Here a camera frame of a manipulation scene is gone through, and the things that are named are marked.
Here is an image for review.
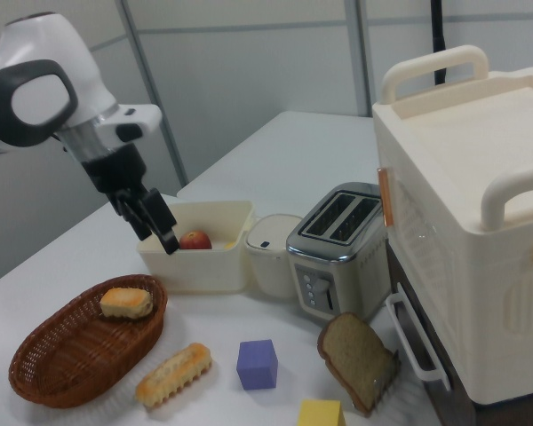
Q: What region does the brown bread slice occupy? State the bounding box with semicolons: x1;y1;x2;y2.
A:
316;312;394;416

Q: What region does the long toasted bread roll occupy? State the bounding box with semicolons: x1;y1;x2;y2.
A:
135;342;213;408

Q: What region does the red apple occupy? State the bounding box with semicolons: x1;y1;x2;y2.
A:
179;230;213;251

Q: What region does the white plastic container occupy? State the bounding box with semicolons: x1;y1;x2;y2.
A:
136;200;256;294

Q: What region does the copper latch bar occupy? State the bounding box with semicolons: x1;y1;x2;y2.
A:
377;167;394;228

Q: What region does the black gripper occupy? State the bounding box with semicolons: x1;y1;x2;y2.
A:
80;144;181;256

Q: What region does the small white lidded bin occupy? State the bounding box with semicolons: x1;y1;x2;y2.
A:
244;214;304;299

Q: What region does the silver two-slot toaster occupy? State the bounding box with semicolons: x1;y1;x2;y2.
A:
285;182;390;323

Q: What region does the black background pole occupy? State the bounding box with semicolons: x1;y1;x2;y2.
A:
428;0;449;86

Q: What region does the large cream storage box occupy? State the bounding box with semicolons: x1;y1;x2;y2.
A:
371;43;533;407

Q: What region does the brown wicker basket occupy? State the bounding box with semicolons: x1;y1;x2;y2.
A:
7;273;169;409

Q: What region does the yellow foam cube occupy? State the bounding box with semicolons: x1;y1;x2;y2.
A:
297;398;346;426

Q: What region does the purple foam cube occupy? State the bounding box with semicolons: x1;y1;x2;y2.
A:
235;339;279;391

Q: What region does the white cabinet handle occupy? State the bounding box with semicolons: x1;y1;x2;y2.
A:
385;281;453;391

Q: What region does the short toasted bread roll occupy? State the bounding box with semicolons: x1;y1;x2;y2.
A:
99;287;155;320

